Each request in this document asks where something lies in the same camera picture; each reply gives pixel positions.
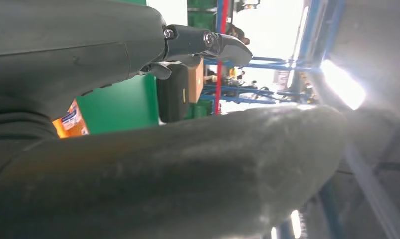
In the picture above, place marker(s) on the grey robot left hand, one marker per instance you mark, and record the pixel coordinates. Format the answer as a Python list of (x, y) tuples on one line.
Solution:
[(71, 43)]

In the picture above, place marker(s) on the orange detergent bottle clear cap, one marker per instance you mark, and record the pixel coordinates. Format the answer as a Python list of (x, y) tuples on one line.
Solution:
[(71, 122)]

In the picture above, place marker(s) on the green table mat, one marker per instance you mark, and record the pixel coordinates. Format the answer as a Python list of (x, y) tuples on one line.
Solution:
[(121, 105)]

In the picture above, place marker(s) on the long white table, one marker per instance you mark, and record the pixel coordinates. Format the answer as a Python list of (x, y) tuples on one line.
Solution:
[(167, 11)]

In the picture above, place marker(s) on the black carrying case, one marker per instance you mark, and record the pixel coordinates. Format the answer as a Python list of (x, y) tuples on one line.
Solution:
[(172, 95)]

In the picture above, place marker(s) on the green storage crate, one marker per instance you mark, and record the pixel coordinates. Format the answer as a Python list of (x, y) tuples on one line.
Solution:
[(200, 19), (200, 110)]

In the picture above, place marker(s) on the brown cardboard box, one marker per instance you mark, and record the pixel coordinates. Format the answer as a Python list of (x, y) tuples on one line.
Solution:
[(196, 82)]

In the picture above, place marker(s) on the red pole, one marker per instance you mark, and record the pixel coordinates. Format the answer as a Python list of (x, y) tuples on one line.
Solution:
[(218, 82)]

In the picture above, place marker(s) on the blue metal rack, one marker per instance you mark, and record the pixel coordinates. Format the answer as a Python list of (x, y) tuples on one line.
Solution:
[(269, 59)]

